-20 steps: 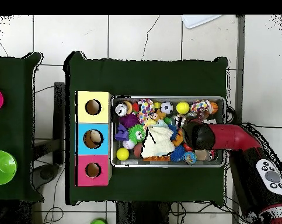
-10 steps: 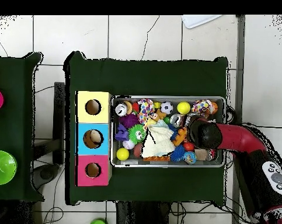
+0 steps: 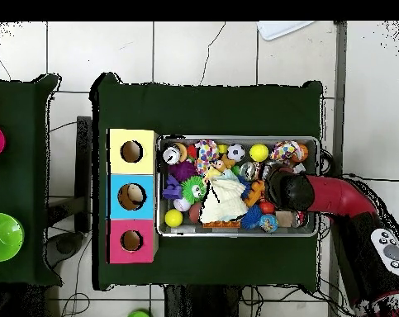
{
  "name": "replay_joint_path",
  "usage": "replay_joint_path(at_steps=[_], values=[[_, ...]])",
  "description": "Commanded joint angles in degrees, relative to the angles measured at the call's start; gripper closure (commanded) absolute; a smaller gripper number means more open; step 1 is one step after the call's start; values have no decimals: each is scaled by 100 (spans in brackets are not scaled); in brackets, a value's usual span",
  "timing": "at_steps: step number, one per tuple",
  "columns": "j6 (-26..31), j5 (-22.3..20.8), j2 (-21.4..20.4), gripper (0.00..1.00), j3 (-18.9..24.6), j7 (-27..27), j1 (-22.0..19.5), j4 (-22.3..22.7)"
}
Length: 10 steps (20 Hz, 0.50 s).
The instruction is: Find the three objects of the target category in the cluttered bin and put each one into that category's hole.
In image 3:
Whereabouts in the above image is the mint waffle cloth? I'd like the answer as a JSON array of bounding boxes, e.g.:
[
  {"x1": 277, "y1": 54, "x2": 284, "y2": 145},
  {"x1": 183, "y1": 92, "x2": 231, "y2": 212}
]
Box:
[{"x1": 215, "y1": 169, "x2": 243, "y2": 184}]

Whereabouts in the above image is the yellow tennis-style ball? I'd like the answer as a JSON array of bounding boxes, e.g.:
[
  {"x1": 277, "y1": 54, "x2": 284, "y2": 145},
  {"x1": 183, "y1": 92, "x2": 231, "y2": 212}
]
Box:
[{"x1": 249, "y1": 143, "x2": 270, "y2": 163}]

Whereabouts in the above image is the purple spiky ball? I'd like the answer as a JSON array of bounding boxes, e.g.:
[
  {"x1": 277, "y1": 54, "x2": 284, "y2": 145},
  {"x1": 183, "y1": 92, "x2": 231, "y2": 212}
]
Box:
[{"x1": 168, "y1": 160, "x2": 198, "y2": 182}]

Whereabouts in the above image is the small soccer ball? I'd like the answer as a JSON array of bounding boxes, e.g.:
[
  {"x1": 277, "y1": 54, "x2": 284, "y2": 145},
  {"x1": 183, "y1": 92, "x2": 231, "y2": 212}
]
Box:
[{"x1": 226, "y1": 143, "x2": 246, "y2": 162}]

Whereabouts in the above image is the black and white can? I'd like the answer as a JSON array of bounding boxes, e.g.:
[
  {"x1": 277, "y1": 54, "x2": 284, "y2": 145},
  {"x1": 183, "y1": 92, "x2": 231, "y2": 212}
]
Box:
[{"x1": 161, "y1": 144, "x2": 182, "y2": 165}]

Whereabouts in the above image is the small orange basketball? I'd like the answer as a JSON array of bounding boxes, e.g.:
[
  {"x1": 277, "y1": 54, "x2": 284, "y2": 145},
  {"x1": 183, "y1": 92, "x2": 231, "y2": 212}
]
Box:
[{"x1": 294, "y1": 144, "x2": 310, "y2": 163}]

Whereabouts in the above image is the polka dot cloth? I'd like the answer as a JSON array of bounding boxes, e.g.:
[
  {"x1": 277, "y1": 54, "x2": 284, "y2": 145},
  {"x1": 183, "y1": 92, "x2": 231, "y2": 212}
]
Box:
[{"x1": 194, "y1": 139, "x2": 220, "y2": 174}]

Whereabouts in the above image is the black cable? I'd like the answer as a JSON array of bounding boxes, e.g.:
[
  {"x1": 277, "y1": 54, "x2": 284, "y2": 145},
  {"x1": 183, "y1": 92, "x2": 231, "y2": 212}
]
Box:
[{"x1": 342, "y1": 172, "x2": 399, "y2": 182}]

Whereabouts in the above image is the dark green side table cloth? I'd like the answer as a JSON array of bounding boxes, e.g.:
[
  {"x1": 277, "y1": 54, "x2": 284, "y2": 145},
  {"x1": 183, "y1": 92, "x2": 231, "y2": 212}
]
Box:
[{"x1": 0, "y1": 73, "x2": 63, "y2": 286}]

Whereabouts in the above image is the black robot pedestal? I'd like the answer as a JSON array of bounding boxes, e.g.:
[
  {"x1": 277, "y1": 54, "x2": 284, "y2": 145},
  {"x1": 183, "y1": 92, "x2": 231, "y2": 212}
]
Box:
[{"x1": 164, "y1": 285, "x2": 243, "y2": 317}]

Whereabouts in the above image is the shallow wire mesh bin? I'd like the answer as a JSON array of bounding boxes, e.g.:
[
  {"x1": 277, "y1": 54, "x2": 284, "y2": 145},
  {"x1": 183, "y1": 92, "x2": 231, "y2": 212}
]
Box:
[{"x1": 155, "y1": 134, "x2": 320, "y2": 238}]

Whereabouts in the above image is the smooth yellow ball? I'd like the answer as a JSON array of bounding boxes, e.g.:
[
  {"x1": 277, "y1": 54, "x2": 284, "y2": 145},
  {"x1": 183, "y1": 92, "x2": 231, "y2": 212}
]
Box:
[{"x1": 164, "y1": 209, "x2": 184, "y2": 229}]

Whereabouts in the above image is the white tray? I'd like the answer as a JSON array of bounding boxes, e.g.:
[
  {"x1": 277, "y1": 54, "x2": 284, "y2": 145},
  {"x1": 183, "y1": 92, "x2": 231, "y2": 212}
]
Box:
[{"x1": 256, "y1": 21, "x2": 316, "y2": 41}]

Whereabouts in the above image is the green spiky toy with eyes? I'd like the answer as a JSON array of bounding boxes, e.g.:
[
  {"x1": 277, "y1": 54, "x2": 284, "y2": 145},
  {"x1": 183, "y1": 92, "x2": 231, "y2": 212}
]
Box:
[{"x1": 180, "y1": 175, "x2": 207, "y2": 205}]

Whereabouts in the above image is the cream waffle cloth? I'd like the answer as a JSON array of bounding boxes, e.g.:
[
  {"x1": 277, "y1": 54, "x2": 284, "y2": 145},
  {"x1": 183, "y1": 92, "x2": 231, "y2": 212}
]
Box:
[{"x1": 198, "y1": 177, "x2": 249, "y2": 224}]

